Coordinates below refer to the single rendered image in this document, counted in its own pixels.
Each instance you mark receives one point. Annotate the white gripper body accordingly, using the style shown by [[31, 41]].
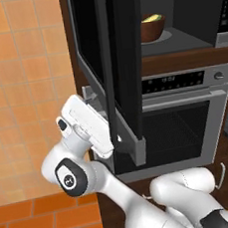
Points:
[[89, 125]]

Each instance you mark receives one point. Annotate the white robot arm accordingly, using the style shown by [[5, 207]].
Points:
[[137, 213]]

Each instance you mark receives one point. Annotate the black microwave door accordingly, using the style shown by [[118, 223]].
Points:
[[127, 67]]

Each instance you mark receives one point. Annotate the black glass oven door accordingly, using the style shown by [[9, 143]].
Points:
[[179, 138]]

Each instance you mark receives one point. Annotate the brown bowl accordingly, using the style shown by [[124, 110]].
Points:
[[151, 31]]

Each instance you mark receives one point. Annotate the grey microwave turntable plate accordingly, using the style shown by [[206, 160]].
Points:
[[166, 35]]

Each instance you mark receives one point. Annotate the yellow corn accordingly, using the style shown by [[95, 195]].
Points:
[[152, 17]]

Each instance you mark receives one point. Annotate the black microwave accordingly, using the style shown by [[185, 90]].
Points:
[[190, 7]]

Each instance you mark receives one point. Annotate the silver oven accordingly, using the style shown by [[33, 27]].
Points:
[[187, 127]]

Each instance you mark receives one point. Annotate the brown wooden cabinet housing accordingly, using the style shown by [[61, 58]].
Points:
[[186, 59]]

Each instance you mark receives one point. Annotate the dark oven knob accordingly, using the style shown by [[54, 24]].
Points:
[[219, 75]]

